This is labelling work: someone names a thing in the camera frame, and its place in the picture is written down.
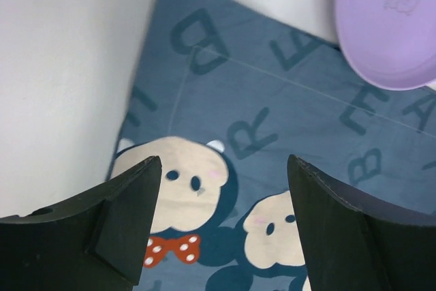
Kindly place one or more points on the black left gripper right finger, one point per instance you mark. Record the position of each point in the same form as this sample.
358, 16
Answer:
352, 240

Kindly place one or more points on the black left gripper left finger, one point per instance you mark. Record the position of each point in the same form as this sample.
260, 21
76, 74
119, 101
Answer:
95, 240

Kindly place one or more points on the blue bear print placemat cloth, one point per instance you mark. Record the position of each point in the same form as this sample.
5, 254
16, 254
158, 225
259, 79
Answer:
224, 96

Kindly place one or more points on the purple plastic plate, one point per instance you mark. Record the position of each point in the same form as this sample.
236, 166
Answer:
388, 43

